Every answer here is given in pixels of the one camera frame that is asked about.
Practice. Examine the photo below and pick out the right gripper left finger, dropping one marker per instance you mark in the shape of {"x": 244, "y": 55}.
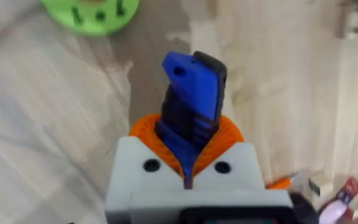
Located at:
{"x": 132, "y": 174}

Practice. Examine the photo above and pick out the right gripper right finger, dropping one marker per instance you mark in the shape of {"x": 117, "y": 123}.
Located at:
{"x": 238, "y": 174}

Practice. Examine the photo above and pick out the orange pen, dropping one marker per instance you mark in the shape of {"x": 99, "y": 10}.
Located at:
{"x": 278, "y": 184}

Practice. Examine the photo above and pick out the small red box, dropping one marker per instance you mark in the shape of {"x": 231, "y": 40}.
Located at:
{"x": 350, "y": 189}

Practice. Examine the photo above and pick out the green disc with holes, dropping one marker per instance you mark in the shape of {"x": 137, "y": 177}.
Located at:
{"x": 89, "y": 18}

